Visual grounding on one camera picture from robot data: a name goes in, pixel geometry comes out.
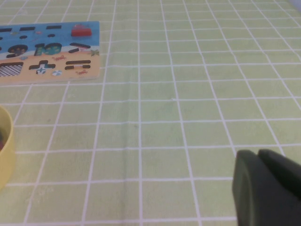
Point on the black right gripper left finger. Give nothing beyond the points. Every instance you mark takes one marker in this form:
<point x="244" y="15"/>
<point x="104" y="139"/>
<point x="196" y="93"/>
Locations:
<point x="263" y="200"/>

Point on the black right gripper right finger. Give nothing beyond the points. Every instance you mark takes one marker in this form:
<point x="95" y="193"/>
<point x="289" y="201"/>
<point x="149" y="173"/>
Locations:
<point x="282" y="167"/>

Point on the yellow bowl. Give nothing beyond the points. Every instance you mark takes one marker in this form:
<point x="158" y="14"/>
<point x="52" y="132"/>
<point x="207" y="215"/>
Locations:
<point x="9" y="153"/>

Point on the wooden number puzzle board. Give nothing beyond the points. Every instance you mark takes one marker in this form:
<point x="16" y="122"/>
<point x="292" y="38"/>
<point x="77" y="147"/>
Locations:
<point x="28" y="78"/>

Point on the red rectangular block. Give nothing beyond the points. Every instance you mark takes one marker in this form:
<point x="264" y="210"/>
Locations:
<point x="81" y="31"/>

